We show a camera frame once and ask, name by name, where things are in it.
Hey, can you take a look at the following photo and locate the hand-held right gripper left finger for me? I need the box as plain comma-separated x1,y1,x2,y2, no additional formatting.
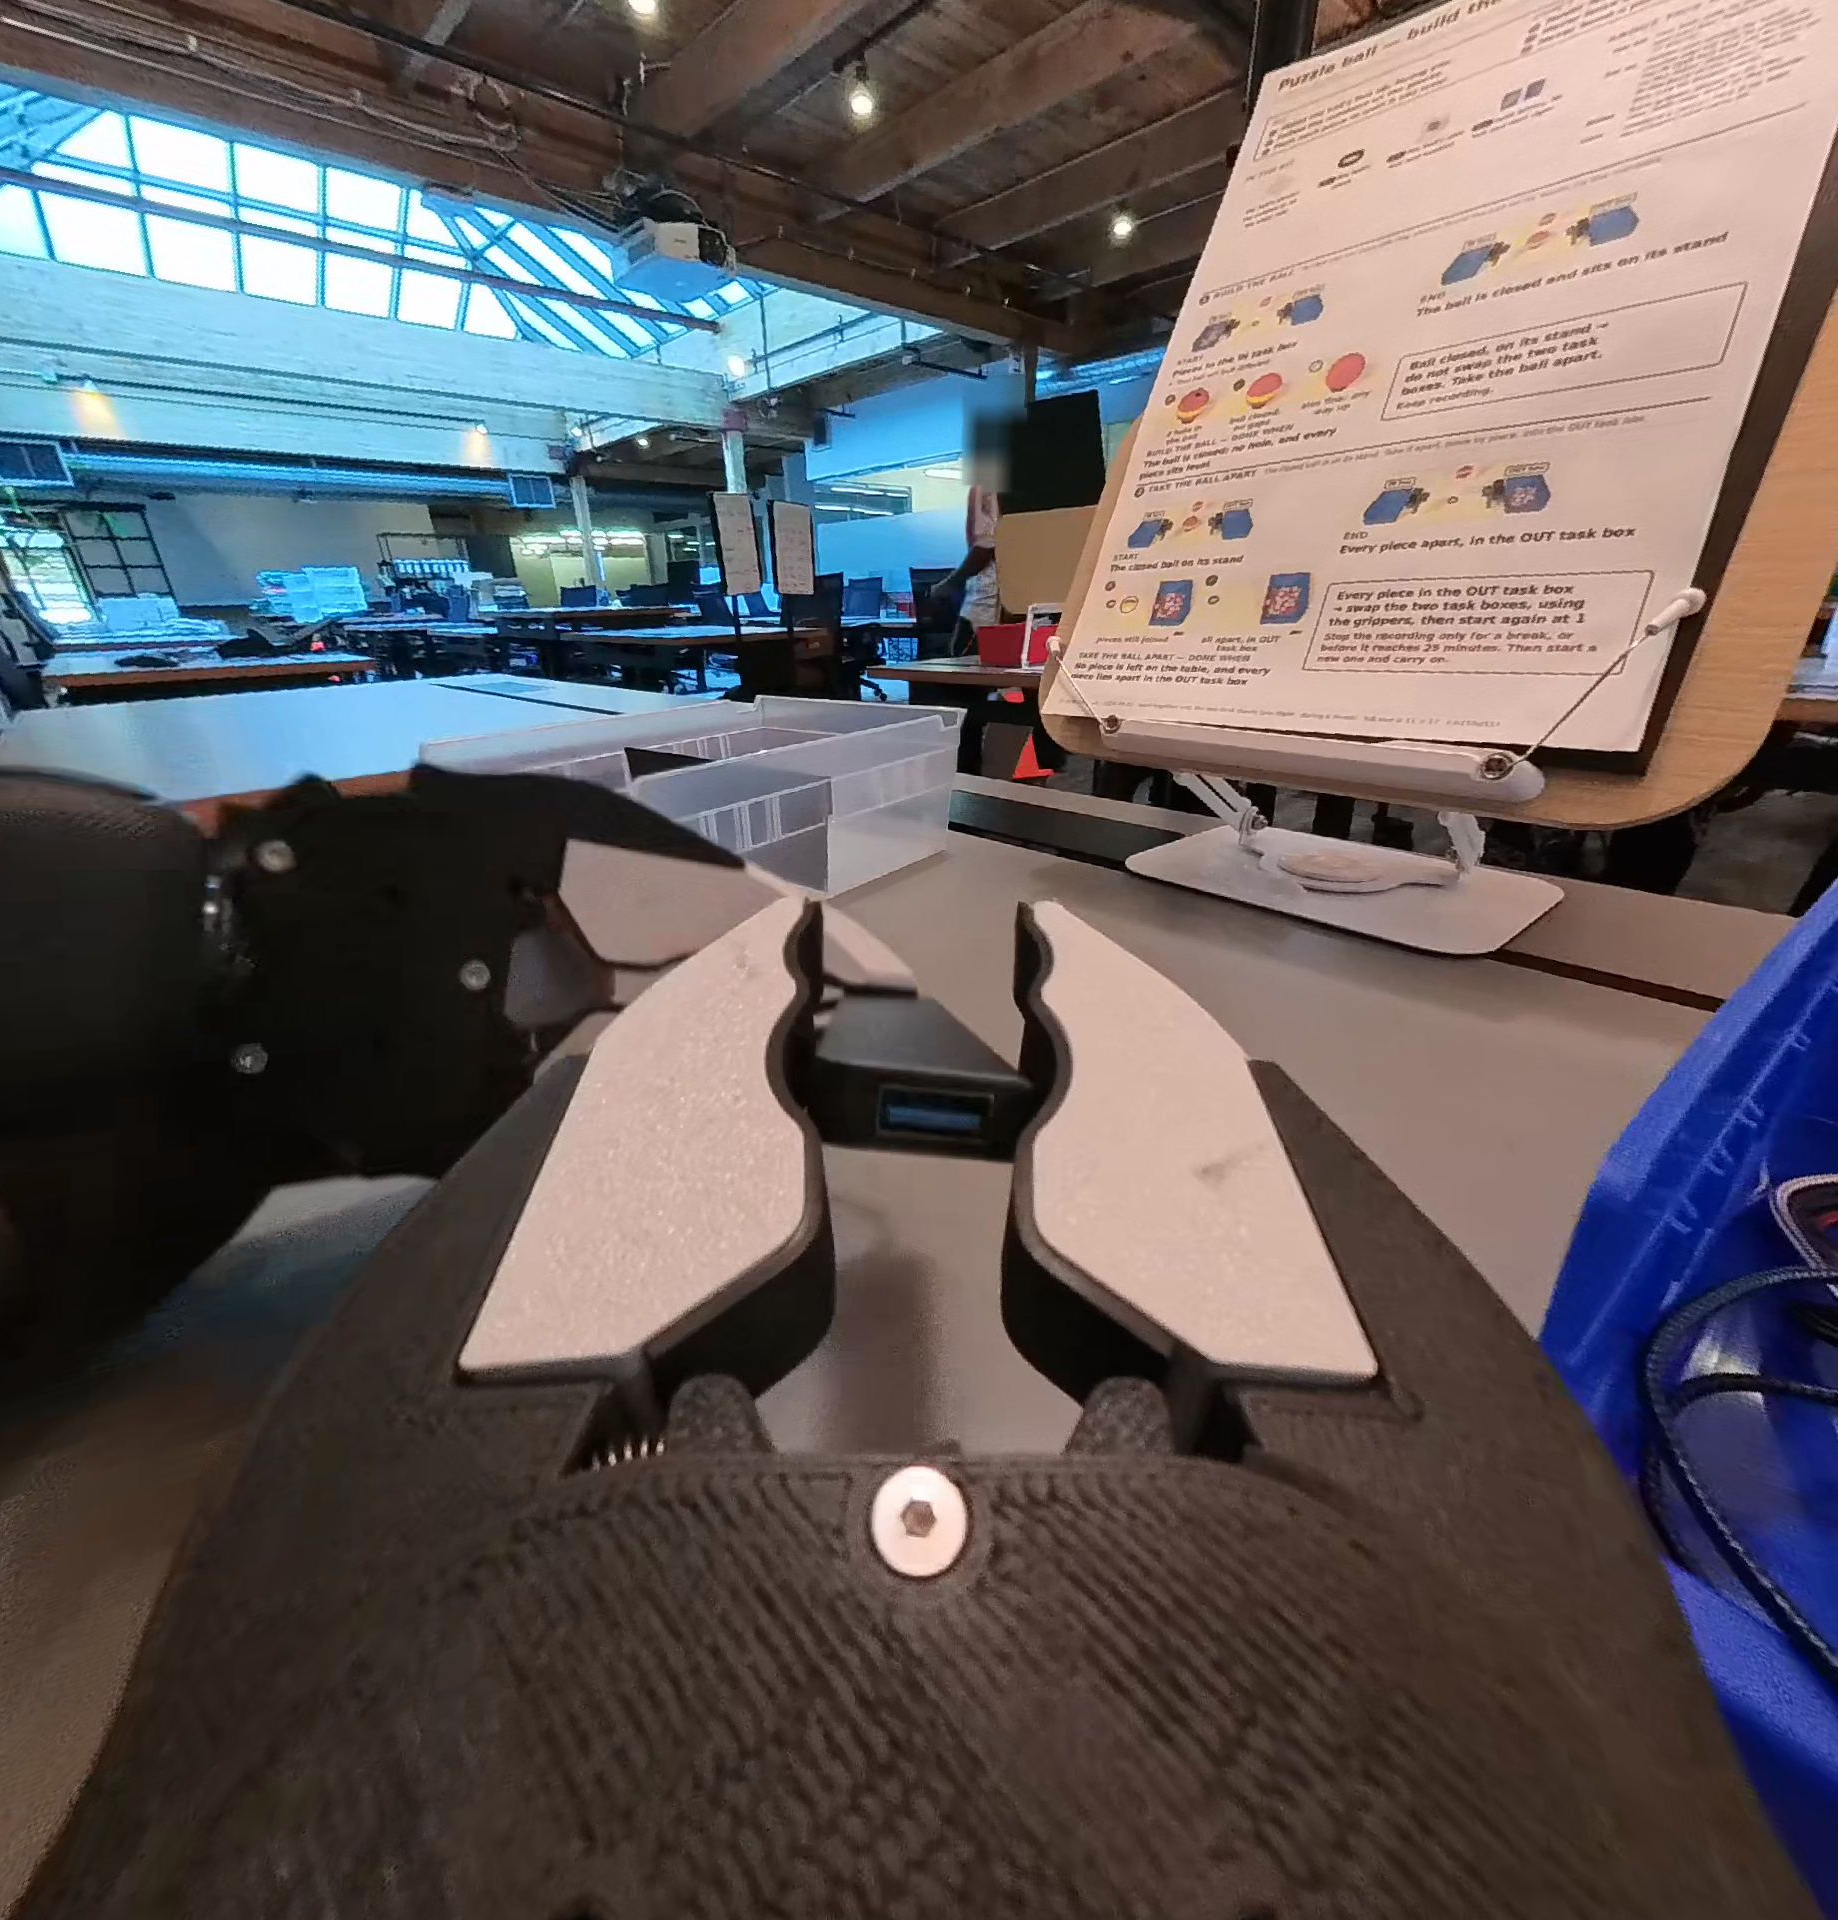
455,898,836,1385

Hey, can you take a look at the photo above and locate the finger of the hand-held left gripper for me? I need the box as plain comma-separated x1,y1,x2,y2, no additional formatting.
502,927,636,1058
557,838,920,1004

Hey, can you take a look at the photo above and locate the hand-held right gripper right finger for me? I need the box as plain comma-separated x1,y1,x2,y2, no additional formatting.
1002,899,1380,1385

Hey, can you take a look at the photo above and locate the clear plastic organiser box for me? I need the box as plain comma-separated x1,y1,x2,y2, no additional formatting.
413,692,969,902

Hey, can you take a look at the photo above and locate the grey metal usb hub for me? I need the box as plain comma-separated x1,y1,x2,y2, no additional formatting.
811,991,1038,1160

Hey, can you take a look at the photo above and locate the grey desk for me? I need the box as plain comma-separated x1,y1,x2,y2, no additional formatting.
0,771,1804,1920

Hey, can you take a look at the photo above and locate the black plastic divider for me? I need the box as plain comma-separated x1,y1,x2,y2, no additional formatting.
738,817,834,898

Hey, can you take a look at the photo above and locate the blue plastic bin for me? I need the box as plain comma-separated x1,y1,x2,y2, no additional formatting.
1537,846,1838,1920

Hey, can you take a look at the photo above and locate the small wooden stand board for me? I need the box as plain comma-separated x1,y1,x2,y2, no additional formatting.
994,506,1103,619

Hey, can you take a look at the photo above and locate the black monitor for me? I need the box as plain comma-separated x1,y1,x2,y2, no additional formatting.
1008,387,1108,515

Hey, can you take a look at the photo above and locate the white ceiling projector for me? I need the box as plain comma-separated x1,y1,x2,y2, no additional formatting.
609,216,743,304

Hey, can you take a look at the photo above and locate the wooden document stand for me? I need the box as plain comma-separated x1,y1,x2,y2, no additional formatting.
1036,225,1838,958

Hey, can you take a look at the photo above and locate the printed instruction sheet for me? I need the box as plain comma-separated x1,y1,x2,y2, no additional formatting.
1040,0,1838,758

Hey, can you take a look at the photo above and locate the black backing board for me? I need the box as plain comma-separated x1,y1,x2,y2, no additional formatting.
1683,0,1838,452

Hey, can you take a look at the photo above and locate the bundle of cables in bin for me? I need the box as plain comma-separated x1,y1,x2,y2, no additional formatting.
1637,1267,1838,1718

